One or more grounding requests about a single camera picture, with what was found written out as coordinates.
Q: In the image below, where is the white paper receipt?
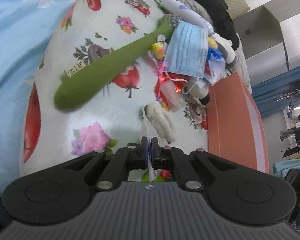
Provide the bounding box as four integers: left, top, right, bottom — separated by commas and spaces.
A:
139, 102, 171, 182

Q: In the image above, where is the red snack packet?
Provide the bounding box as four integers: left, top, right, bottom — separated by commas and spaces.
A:
154, 72, 190, 112

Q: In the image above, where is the blue face mask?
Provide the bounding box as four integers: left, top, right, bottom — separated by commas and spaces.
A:
164, 21, 209, 79

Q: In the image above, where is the blue white plastic packet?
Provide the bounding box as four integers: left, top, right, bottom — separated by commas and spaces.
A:
204, 47, 225, 86

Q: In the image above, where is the orange cardboard box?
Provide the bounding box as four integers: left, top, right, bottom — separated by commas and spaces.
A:
207, 73, 269, 173

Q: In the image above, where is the blue curtain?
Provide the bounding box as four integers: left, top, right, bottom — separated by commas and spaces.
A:
252, 66, 300, 118

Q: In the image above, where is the large grey penguin plush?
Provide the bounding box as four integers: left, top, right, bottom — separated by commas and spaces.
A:
209, 33, 236, 64

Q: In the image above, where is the white lotion bottle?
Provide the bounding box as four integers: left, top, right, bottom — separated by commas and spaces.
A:
160, 0, 214, 35

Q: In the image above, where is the floral tomato bed sheet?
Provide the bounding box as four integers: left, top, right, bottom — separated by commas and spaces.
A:
19, 0, 211, 183

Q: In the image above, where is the grey wardrobe cabinet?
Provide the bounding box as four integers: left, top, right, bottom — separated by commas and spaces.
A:
234, 5, 300, 86

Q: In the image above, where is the black jacket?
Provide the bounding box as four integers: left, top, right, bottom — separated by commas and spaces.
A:
194, 0, 239, 50

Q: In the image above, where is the light blue blanket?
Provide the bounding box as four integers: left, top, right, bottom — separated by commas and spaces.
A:
0, 0, 76, 195

